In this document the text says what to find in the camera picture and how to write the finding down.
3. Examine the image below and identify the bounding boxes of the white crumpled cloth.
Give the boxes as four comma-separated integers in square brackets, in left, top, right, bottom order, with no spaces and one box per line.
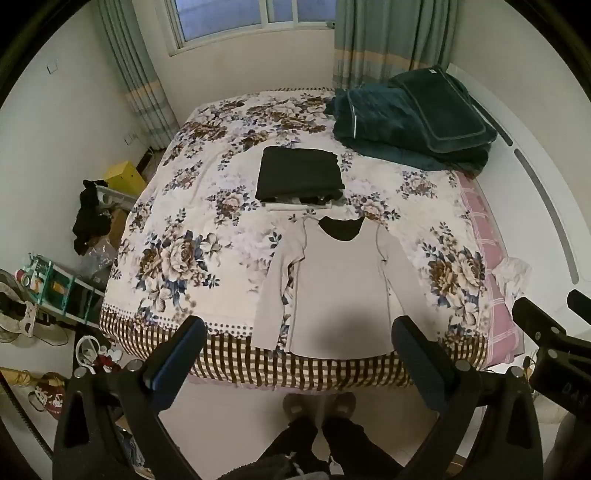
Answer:
[492,257,533,311]

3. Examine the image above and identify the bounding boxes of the window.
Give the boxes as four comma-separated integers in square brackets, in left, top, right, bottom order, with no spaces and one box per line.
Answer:
[165,0,337,57]

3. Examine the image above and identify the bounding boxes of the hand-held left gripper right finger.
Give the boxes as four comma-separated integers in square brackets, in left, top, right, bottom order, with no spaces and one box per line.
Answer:
[392,315,544,480]

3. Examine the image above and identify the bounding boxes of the white red slippers pair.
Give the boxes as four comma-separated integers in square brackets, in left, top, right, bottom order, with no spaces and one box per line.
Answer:
[74,335,124,374]

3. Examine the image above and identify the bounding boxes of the yellow box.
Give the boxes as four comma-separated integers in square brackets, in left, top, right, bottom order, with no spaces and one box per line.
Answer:
[104,160,147,200]

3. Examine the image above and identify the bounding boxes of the pink checkered bed sheet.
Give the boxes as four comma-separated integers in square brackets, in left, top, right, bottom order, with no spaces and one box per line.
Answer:
[455,170,526,367]

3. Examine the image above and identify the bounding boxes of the clear plastic bag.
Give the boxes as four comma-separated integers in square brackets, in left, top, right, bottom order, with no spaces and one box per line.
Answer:
[81,240,117,283]

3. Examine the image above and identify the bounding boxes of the red patterned shoe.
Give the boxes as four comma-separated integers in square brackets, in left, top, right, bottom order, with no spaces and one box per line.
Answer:
[28,374,68,421]

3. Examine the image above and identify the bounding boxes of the person's dark trousers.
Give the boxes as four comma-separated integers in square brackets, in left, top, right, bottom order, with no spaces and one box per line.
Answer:
[222,414,419,480]

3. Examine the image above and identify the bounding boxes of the black hanging clothes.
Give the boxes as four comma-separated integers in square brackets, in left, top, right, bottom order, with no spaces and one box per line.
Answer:
[71,179,112,256]

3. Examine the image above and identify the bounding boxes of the floral bedspread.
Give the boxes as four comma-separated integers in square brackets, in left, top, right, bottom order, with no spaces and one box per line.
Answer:
[98,85,489,389]

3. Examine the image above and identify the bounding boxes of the grey slipper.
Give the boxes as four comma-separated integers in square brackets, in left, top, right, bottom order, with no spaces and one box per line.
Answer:
[323,392,358,418]
[283,393,319,422]

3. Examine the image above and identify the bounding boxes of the dark green pillow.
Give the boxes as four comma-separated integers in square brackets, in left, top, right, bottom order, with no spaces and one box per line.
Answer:
[388,66,498,154]

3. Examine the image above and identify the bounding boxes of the white bed headboard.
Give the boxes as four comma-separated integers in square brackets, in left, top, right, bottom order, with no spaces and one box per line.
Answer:
[445,64,591,324]

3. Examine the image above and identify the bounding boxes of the teal storage rack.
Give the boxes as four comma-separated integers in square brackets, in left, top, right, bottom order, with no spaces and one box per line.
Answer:
[18,253,107,329]

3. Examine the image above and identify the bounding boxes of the beige long-sleeve shirt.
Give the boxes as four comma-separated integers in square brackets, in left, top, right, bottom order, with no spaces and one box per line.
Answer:
[249,215,446,358]

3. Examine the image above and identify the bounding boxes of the green striped curtain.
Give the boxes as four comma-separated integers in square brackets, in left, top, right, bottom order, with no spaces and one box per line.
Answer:
[332,0,451,90]
[95,0,180,152]

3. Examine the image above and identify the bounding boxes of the black folded garment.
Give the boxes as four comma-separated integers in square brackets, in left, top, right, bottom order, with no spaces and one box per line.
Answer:
[256,146,346,203]

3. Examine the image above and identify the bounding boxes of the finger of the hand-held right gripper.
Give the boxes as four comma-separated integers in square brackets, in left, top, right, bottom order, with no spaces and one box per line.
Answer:
[512,296,568,344]
[566,289,591,320]

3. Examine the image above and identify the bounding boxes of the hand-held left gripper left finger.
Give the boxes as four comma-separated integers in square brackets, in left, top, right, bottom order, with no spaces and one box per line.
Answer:
[52,315,208,480]

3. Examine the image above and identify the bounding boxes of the dark green blanket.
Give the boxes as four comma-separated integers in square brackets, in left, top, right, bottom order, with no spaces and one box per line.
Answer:
[324,85,490,175]

